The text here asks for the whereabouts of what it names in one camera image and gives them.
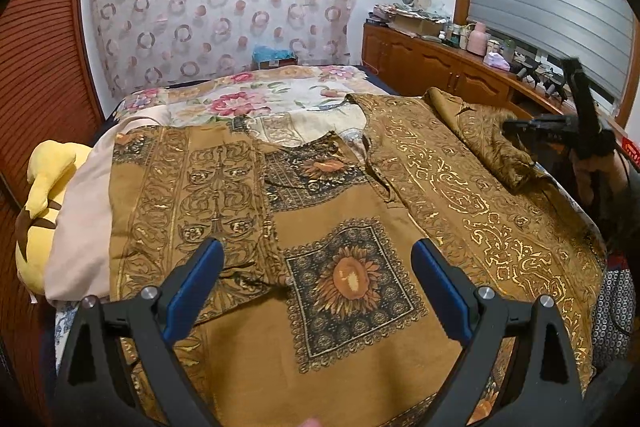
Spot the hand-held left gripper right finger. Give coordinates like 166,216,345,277
410,238,587,427

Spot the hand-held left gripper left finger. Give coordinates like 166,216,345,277
54,238,225,427

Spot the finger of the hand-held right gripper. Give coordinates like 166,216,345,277
520,130,569,146
502,119,567,132

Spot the brown gold patterned shirt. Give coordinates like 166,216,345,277
107,89,608,427

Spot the person's right hand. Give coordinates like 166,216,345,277
572,152,629,208

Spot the pink bottle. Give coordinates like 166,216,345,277
467,22,493,58

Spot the wooden cabinet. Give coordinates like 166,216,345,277
362,23,556,110

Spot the beige pillow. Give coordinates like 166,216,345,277
45,104,171,308

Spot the blue floral bed sheet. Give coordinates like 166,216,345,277
52,304,81,375

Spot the cardboard box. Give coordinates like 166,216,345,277
390,14,443,38

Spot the dotted dark fabric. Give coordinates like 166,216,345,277
592,254,640,363

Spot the yellow plush toy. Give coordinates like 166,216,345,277
15,139,93,293

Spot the pink floral blanket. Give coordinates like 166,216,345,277
117,64,401,142

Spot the teal bundle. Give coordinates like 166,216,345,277
252,44,299,68

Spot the wooden louvered wardrobe door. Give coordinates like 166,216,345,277
0,0,108,427

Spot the circle patterned sheer curtain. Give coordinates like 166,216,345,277
82,0,363,100

